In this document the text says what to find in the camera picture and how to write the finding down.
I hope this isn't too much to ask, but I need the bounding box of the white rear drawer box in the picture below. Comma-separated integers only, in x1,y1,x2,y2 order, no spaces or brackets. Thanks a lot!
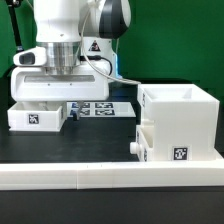
7,102,67,132

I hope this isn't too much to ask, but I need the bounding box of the white L-shaped fence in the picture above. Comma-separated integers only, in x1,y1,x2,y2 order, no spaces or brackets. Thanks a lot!
0,159,224,191

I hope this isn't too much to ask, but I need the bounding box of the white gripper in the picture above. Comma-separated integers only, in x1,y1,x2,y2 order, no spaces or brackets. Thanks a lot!
11,64,109,121

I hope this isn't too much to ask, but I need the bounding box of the white drawer box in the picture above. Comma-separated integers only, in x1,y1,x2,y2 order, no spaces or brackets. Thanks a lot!
130,125,154,162
7,102,67,132

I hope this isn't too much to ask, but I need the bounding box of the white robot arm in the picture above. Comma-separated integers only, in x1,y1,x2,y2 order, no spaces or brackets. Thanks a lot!
8,0,131,126

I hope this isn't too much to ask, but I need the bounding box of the grey thin cable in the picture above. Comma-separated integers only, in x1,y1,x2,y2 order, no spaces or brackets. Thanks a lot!
79,0,142,86

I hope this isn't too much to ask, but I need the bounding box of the black camera stand pole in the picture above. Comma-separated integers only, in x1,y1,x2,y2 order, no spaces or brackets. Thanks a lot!
5,0,23,53

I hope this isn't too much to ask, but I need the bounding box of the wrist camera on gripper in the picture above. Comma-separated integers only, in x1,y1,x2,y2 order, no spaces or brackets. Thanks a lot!
13,47,47,67

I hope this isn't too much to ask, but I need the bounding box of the marker tag sheet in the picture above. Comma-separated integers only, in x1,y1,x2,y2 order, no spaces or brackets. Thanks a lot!
66,101,137,119

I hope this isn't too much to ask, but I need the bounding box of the white front drawer box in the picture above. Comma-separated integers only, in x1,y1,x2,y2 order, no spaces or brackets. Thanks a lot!
130,125,154,162

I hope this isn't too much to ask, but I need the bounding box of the white drawer cabinet frame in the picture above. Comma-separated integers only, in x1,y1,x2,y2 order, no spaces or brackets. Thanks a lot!
137,84,219,161

